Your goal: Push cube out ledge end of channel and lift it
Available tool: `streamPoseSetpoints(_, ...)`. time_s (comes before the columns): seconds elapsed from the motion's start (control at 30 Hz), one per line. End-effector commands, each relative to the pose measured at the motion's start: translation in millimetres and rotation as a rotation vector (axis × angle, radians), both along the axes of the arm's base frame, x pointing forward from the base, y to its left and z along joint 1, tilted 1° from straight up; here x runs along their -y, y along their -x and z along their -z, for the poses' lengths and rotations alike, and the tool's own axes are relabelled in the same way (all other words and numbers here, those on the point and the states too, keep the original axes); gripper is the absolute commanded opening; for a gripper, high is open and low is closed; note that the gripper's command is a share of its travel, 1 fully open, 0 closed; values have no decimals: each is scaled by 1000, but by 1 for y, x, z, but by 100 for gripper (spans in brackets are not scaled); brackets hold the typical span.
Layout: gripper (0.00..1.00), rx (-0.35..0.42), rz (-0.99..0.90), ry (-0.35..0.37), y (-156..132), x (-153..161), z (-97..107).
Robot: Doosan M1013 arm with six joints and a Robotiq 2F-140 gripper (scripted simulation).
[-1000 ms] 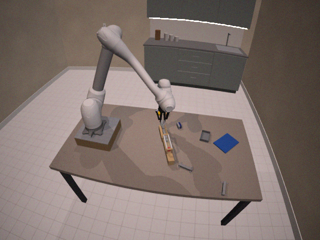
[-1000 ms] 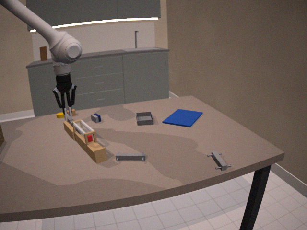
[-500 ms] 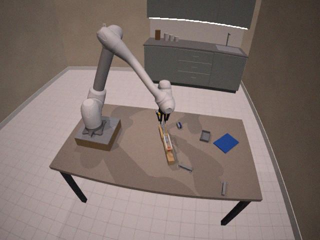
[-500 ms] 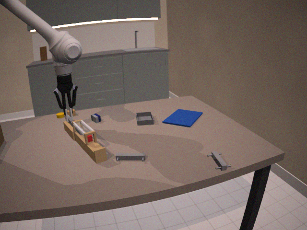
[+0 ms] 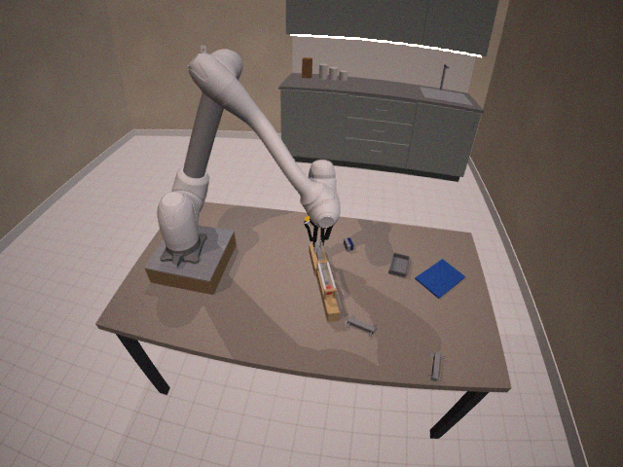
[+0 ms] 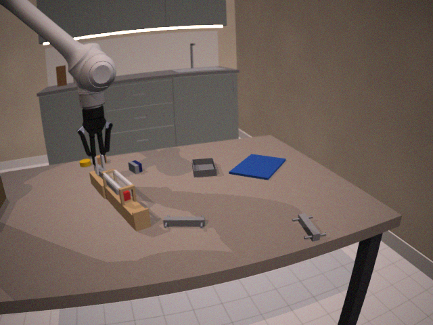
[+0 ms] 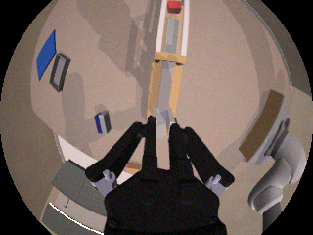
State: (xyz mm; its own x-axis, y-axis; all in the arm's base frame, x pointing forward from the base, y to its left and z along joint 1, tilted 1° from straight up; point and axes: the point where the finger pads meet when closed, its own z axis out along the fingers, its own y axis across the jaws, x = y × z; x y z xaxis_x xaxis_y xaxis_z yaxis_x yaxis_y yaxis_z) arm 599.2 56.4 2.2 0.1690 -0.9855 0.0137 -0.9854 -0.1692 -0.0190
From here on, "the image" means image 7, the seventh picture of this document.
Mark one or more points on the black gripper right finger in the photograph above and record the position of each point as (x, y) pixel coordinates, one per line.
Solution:
(212, 174)

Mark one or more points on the blue flat rectangular slab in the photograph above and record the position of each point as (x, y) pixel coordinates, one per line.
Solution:
(46, 54)

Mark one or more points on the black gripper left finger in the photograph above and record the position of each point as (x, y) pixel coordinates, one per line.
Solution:
(104, 173)

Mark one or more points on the grey square stick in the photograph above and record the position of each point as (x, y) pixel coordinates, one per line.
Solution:
(162, 108)
(167, 73)

